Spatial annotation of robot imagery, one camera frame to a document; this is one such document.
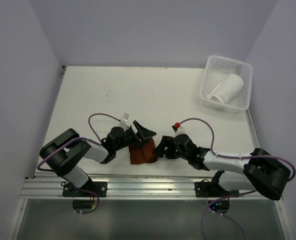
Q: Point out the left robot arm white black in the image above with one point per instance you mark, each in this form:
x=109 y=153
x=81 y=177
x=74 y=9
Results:
x=62 y=155

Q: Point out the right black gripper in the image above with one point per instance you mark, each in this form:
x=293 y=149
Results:
x=165 y=142

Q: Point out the white towel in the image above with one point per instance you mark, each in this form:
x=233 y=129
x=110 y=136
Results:
x=226 y=90

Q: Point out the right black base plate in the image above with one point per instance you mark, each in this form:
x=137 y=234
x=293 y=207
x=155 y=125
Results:
x=208 y=189

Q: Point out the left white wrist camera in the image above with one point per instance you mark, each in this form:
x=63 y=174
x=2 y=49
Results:
x=123 y=123

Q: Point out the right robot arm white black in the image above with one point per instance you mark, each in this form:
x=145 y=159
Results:
x=261 y=172

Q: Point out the aluminium mounting rail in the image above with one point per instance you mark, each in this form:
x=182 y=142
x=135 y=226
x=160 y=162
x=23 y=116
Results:
x=48 y=186

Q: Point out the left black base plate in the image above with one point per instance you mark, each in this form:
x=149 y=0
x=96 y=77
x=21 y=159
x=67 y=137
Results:
x=97 y=187

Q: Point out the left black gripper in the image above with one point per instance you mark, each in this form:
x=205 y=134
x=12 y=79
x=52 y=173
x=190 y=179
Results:
x=144 y=132

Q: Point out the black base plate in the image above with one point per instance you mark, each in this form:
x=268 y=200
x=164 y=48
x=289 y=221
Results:
x=208 y=189
x=97 y=187

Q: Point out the white plastic basket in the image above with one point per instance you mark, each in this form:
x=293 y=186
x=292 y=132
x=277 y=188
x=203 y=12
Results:
x=216 y=70

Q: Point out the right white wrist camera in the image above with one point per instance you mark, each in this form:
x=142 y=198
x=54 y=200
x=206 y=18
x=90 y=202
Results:
x=178 y=129

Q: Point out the brown towel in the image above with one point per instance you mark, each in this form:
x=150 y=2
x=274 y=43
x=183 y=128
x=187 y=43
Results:
x=144 y=154

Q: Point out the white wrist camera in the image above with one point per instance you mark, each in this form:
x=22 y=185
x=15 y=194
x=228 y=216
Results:
x=123 y=123
x=178 y=129

